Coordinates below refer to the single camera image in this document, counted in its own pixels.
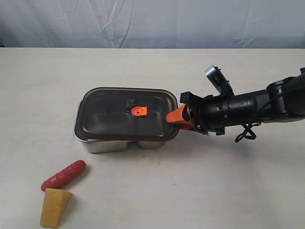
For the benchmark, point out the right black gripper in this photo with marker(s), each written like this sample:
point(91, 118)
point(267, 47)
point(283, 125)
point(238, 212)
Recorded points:
point(200, 114)

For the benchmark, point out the dark transparent lid orange valve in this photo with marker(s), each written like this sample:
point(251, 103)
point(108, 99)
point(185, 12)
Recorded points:
point(107, 114)

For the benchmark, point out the red toy sausage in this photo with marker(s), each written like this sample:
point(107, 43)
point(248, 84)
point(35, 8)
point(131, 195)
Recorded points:
point(65, 176)

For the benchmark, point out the yellow toy cheese wedge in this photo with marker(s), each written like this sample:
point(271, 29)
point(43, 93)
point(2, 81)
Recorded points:
point(54, 206)

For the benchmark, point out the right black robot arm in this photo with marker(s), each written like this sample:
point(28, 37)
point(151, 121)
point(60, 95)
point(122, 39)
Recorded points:
point(281, 102)

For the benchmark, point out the steel two-compartment lunch box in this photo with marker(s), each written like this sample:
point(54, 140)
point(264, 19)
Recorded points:
point(107, 146)

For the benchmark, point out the wrinkled blue-grey backdrop cloth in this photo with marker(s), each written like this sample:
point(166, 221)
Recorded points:
point(153, 23)

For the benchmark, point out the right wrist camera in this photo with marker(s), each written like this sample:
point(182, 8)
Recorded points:
point(215, 76)

